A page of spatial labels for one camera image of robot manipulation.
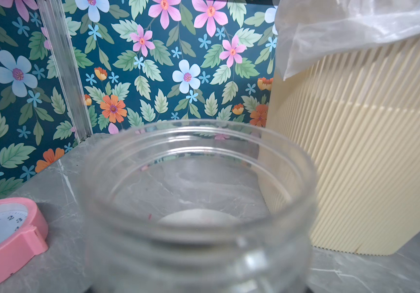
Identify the pink alarm clock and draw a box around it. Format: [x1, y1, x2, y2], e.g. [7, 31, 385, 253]
[0, 197, 49, 283]

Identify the white plastic bin liner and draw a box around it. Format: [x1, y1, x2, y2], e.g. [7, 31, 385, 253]
[275, 1, 420, 79]

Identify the cream ribbed trash bin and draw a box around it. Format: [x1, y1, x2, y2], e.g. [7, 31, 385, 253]
[266, 35, 420, 255]

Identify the clear jar with flower tea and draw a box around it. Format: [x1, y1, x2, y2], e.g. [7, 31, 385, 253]
[78, 120, 317, 293]

